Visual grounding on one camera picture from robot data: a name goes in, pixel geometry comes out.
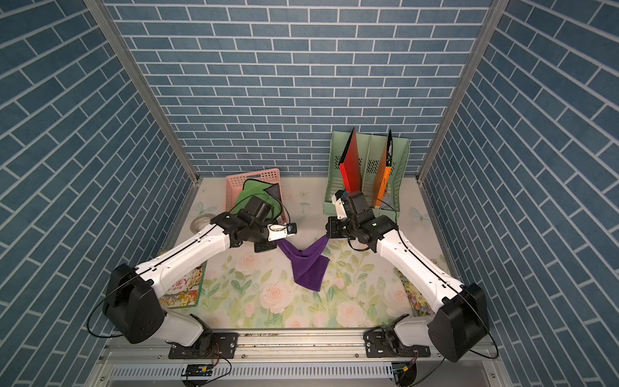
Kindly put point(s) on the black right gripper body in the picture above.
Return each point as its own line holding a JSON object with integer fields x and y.
{"x": 342, "y": 228}

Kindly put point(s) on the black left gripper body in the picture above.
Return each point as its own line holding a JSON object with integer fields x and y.
{"x": 259, "y": 235}

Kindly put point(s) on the green grey microfibre cloth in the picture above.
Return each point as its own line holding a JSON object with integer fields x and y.
{"x": 267, "y": 192}

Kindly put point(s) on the purple square dishcloth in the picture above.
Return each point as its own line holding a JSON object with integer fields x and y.
{"x": 309, "y": 265}

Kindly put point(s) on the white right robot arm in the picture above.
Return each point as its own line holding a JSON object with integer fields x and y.
{"x": 461, "y": 314}

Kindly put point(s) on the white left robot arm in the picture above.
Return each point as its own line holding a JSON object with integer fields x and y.
{"x": 132, "y": 302}

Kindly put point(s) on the pink perforated plastic basket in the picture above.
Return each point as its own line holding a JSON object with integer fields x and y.
{"x": 234, "y": 185}

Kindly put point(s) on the clear packing tape roll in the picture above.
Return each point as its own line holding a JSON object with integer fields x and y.
{"x": 200, "y": 223}

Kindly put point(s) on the orange folder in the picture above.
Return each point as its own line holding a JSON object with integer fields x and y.
{"x": 383, "y": 172}

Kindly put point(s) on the red folder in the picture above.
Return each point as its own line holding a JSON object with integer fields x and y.
{"x": 349, "y": 165}

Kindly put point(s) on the floral table mat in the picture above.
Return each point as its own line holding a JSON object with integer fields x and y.
{"x": 243, "y": 289}

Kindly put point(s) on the green plastic file organiser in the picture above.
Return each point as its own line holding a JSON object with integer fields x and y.
{"x": 370, "y": 149}

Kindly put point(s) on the left picture book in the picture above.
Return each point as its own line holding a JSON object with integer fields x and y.
{"x": 186, "y": 291}

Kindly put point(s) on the picture book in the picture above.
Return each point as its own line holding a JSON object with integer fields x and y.
{"x": 186, "y": 291}
{"x": 405, "y": 298}

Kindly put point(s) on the right picture book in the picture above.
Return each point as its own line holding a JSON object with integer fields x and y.
{"x": 405, "y": 298}

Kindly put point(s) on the black left controller box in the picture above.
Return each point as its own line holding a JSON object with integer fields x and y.
{"x": 198, "y": 371}

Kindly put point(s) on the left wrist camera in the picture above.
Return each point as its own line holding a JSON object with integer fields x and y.
{"x": 279, "y": 231}

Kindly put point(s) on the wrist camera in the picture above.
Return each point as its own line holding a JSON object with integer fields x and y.
{"x": 279, "y": 231}
{"x": 337, "y": 200}

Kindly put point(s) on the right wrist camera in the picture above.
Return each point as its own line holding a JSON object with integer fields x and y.
{"x": 337, "y": 200}

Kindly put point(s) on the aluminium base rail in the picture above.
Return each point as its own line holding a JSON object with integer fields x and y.
{"x": 288, "y": 357}

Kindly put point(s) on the aluminium corner post right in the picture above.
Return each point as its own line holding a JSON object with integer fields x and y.
{"x": 491, "y": 21}

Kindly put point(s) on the aluminium corner post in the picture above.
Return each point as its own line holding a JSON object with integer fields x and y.
{"x": 120, "y": 48}
{"x": 491, "y": 21}

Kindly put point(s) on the aluminium corner post left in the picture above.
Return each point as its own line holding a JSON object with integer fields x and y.
{"x": 120, "y": 48}

